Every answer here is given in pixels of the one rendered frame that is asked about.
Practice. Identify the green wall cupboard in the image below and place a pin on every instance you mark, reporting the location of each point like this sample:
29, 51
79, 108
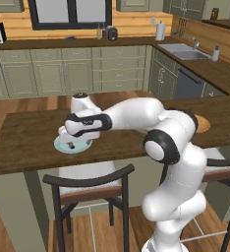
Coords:
185, 8
133, 5
5, 5

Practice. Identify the small dark flat object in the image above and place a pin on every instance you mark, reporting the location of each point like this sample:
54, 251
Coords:
70, 38

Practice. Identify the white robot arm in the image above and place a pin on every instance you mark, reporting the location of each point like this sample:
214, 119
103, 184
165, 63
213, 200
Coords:
182, 157

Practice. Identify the white soap dispenser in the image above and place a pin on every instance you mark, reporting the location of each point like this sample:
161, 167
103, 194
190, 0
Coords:
215, 54

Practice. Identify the orange-brown round plate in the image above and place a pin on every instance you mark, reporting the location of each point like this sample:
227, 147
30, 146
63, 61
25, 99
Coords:
202, 124

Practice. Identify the black framed window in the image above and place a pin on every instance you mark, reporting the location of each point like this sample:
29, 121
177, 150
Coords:
69, 13

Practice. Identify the hanging kitchen tools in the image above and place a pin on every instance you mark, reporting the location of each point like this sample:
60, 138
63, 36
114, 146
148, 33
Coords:
182, 25

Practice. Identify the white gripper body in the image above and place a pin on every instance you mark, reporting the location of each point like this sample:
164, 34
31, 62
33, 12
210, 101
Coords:
64, 135

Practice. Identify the dark grey dishwasher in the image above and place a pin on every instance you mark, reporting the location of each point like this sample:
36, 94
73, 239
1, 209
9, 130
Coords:
187, 83

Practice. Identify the steel sink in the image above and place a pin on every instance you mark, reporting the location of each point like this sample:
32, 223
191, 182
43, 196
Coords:
185, 51

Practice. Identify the pale green bottle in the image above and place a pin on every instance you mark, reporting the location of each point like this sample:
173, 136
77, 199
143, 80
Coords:
99, 32

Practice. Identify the brown jar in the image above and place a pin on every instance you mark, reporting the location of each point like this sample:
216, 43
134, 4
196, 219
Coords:
214, 13

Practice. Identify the light blue plate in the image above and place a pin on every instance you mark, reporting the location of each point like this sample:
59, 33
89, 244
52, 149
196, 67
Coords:
60, 146

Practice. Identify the steel tap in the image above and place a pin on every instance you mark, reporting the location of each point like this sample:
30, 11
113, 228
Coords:
195, 42

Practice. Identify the white paper towel roll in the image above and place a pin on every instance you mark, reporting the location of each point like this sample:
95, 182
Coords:
160, 31

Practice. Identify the green base cupboard run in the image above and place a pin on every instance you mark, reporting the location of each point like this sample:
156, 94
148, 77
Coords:
71, 72
162, 74

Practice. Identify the black chair with white seat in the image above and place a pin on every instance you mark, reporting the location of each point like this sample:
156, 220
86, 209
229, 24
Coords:
225, 170
87, 182

